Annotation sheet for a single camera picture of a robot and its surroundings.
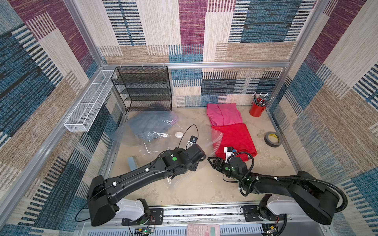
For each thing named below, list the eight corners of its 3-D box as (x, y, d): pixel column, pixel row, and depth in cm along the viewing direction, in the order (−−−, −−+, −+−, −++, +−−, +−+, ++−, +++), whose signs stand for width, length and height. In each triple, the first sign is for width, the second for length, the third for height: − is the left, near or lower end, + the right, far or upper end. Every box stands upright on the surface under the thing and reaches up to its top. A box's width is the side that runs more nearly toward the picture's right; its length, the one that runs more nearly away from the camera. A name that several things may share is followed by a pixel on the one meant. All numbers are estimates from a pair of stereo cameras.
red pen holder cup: (250, 117, 117) (255, 107, 108) (247, 108, 123) (251, 98, 115) (261, 117, 117) (266, 107, 108) (257, 108, 123) (262, 98, 115)
